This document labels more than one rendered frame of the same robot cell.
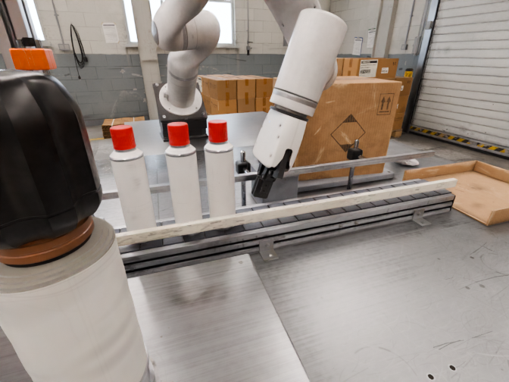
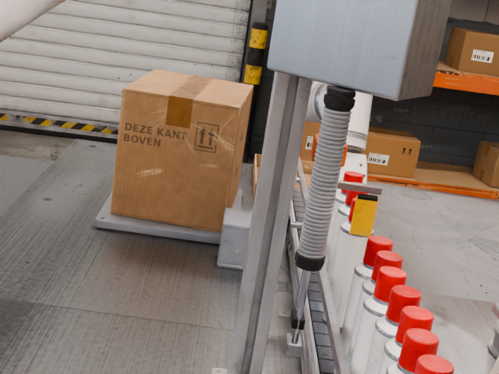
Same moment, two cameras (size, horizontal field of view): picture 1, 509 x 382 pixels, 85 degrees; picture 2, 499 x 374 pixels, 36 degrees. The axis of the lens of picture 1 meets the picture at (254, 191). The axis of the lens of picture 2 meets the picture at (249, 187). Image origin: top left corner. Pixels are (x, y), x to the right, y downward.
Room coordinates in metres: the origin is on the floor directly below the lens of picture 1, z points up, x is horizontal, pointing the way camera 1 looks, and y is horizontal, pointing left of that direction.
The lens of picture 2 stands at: (0.30, 1.31, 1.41)
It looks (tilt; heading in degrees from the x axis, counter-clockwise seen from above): 17 degrees down; 286
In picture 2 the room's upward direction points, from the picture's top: 9 degrees clockwise
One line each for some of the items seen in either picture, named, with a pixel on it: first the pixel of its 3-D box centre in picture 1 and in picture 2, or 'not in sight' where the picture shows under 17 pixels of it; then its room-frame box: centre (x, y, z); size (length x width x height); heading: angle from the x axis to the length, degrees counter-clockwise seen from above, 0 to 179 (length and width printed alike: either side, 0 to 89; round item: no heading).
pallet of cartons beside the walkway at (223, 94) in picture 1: (232, 107); not in sight; (4.51, 0.34, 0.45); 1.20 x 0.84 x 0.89; 25
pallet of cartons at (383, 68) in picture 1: (360, 98); not in sight; (4.49, -1.62, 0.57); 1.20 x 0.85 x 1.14; 116
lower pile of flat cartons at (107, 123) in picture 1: (125, 126); not in sight; (4.65, 2.15, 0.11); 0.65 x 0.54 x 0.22; 111
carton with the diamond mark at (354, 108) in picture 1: (326, 124); (186, 145); (0.90, -0.23, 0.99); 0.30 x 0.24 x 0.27; 103
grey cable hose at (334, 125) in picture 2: not in sight; (324, 180); (0.45, 0.49, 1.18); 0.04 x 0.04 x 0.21
